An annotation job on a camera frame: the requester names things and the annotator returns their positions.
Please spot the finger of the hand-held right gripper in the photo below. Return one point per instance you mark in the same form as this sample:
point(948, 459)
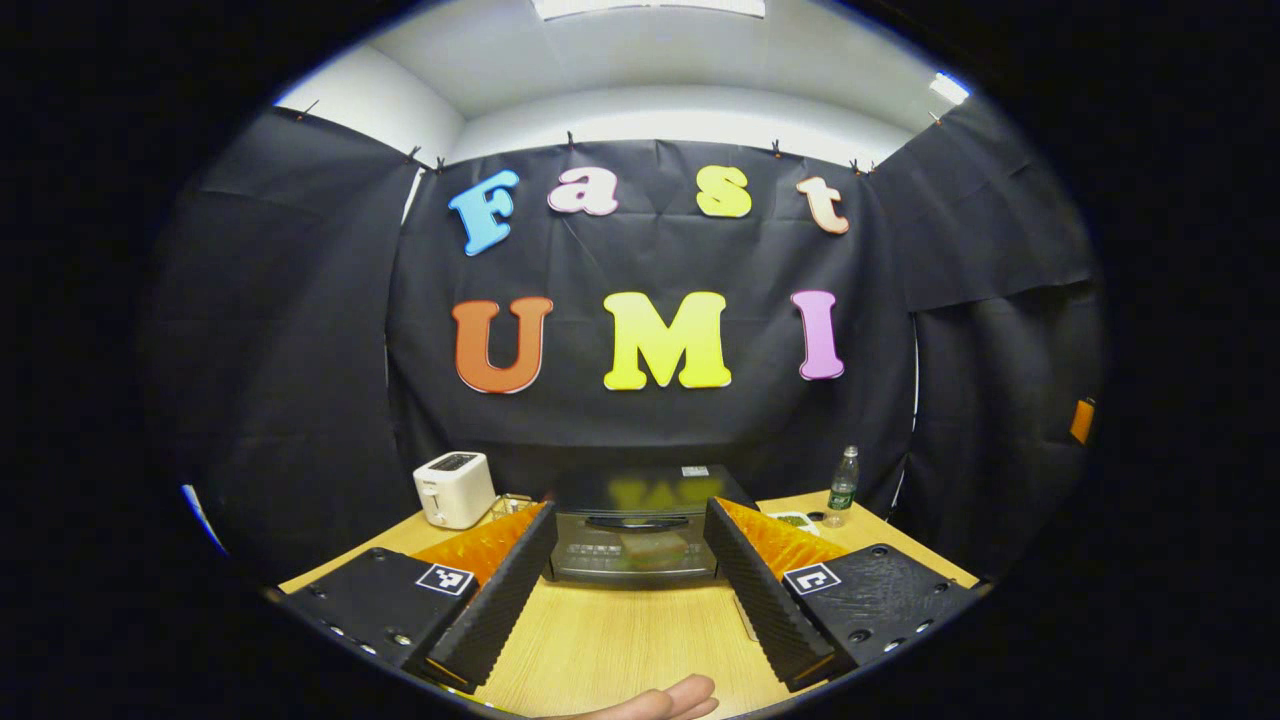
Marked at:
point(1082, 422)

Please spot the white divided dish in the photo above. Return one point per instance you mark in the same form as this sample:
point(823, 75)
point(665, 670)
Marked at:
point(792, 519)

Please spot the clear plastic water bottle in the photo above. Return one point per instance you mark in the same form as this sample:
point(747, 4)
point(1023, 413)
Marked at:
point(843, 490)

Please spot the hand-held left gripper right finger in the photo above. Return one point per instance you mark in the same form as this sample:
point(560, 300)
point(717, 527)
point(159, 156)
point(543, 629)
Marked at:
point(760, 600)

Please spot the ceiling light panel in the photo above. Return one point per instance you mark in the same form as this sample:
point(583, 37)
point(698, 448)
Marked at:
point(949, 88)
point(650, 7)

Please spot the white toaster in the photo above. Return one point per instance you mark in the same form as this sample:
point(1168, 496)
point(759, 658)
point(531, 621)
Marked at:
point(455, 495)

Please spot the small glass jar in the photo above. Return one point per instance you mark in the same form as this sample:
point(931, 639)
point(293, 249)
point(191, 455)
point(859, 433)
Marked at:
point(512, 503)

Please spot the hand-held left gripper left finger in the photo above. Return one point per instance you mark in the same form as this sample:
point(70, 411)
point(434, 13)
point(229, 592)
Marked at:
point(500, 600)

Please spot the black electric oven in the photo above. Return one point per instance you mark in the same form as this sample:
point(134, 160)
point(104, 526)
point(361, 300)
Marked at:
point(600, 555)

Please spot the row of small cloth clips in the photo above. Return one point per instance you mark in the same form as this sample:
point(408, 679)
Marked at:
point(570, 139)

